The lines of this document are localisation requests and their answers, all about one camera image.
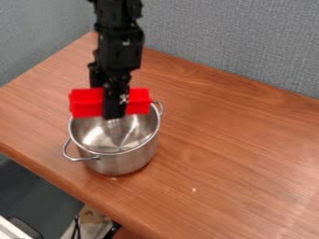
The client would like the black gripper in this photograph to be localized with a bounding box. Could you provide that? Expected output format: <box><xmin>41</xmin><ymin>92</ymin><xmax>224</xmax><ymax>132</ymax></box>
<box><xmin>88</xmin><ymin>29</ymin><xmax>144</xmax><ymax>120</ymax></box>

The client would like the red rectangular block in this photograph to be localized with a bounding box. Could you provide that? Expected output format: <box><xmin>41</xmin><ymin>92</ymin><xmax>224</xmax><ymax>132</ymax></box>
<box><xmin>68</xmin><ymin>88</ymin><xmax>152</xmax><ymax>118</ymax></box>

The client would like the stainless steel pot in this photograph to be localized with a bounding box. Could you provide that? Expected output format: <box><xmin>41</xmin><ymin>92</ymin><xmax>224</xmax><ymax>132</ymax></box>
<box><xmin>62</xmin><ymin>101</ymin><xmax>164</xmax><ymax>176</ymax></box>

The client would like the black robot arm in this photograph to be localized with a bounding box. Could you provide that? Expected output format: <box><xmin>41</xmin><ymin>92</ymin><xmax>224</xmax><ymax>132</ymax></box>
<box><xmin>88</xmin><ymin>0</ymin><xmax>144</xmax><ymax>120</ymax></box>

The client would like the white object bottom left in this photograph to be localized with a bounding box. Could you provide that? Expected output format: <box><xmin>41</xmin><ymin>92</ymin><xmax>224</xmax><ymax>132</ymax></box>
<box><xmin>0</xmin><ymin>216</ymin><xmax>42</xmax><ymax>239</ymax></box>

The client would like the table leg bracket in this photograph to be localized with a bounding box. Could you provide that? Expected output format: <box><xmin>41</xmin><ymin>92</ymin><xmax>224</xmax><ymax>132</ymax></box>
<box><xmin>60</xmin><ymin>204</ymin><xmax>121</xmax><ymax>239</ymax></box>

